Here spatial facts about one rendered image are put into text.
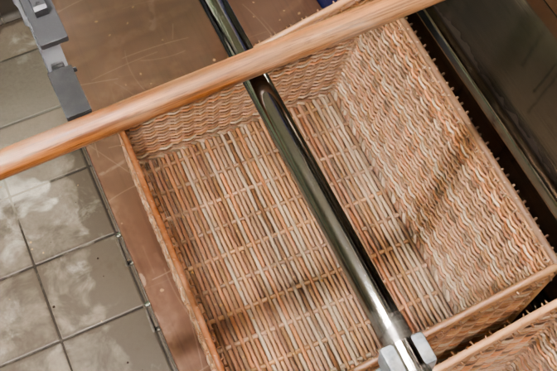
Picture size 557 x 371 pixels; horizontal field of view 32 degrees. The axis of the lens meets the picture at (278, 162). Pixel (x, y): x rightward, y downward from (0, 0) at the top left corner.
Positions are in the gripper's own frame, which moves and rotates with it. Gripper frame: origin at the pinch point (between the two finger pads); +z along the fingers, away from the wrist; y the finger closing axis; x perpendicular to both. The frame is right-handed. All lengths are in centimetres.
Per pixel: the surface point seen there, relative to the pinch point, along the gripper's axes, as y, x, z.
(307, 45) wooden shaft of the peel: -2.1, -24.8, 9.5
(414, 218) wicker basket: 57, -45, 10
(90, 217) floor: 119, 2, -48
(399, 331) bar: 0.5, -18.6, 41.4
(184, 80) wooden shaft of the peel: -2.4, -10.9, 8.2
